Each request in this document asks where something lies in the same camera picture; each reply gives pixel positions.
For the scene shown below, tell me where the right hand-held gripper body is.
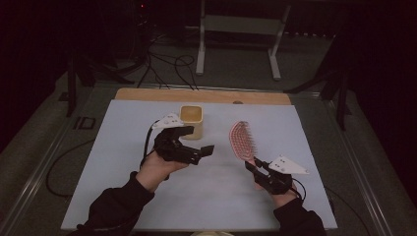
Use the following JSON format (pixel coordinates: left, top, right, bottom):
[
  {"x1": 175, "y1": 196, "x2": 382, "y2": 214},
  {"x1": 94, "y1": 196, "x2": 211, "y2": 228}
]
[{"x1": 255, "y1": 155, "x2": 310, "y2": 196}]

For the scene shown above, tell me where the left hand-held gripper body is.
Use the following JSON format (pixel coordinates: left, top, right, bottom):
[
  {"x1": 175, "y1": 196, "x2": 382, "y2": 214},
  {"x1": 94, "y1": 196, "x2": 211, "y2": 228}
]
[{"x1": 151, "y1": 112, "x2": 203, "y2": 166}]

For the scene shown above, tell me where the yellow plastic cup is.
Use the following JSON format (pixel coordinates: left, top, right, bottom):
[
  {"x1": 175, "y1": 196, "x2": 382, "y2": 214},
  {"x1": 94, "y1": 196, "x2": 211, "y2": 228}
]
[{"x1": 178, "y1": 104, "x2": 205, "y2": 141}]

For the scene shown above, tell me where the pink hairbrush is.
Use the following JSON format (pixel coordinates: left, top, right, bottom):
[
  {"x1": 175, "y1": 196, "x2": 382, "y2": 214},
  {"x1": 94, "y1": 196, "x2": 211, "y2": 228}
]
[{"x1": 228, "y1": 120, "x2": 261, "y2": 164}]

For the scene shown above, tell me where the person's right hand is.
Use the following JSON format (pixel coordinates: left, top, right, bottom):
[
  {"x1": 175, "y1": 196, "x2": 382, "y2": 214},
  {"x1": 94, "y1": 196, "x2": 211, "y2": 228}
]
[{"x1": 254, "y1": 178, "x2": 301, "y2": 209}]

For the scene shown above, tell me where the person's left hand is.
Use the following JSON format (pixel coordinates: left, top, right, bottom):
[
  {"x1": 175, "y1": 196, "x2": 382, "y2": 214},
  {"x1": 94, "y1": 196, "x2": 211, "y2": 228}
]
[{"x1": 136, "y1": 150, "x2": 190, "y2": 194}]

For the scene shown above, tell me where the black stand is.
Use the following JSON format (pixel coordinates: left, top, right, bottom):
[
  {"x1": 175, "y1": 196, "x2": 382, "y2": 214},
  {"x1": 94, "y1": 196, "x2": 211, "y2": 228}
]
[
  {"x1": 283, "y1": 32, "x2": 354, "y2": 132},
  {"x1": 58, "y1": 48, "x2": 136, "y2": 118}
]

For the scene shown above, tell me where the grey metal stand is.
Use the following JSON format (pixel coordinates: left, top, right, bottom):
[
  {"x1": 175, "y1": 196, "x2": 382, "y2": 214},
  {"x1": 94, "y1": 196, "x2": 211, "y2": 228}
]
[{"x1": 195, "y1": 0, "x2": 292, "y2": 82}]

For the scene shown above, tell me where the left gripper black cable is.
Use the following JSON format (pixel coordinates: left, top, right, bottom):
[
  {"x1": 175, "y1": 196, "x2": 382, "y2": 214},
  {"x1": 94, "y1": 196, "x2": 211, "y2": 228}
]
[{"x1": 140, "y1": 119, "x2": 161, "y2": 170}]

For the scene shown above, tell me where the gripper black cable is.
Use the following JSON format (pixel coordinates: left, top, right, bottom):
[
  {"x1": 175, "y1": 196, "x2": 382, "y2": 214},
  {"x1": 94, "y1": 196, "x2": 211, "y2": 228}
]
[
  {"x1": 140, "y1": 119, "x2": 161, "y2": 170},
  {"x1": 289, "y1": 176, "x2": 308, "y2": 202}
]

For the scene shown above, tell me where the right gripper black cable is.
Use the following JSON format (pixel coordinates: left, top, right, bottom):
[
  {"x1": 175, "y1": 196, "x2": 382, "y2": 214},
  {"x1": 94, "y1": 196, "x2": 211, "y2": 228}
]
[{"x1": 289, "y1": 176, "x2": 308, "y2": 202}]

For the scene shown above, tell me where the black floor cable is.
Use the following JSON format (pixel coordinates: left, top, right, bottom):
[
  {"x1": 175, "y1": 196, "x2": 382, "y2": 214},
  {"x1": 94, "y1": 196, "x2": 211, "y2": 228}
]
[
  {"x1": 173, "y1": 53, "x2": 200, "y2": 91},
  {"x1": 44, "y1": 139, "x2": 96, "y2": 199},
  {"x1": 324, "y1": 186, "x2": 373, "y2": 236},
  {"x1": 136, "y1": 32, "x2": 171, "y2": 90}
]

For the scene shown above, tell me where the aluminium floor rail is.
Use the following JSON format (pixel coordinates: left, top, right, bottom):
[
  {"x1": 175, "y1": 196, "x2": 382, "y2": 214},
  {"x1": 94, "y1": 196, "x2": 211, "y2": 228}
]
[
  {"x1": 0, "y1": 104, "x2": 87, "y2": 235},
  {"x1": 323, "y1": 96, "x2": 399, "y2": 236}
]

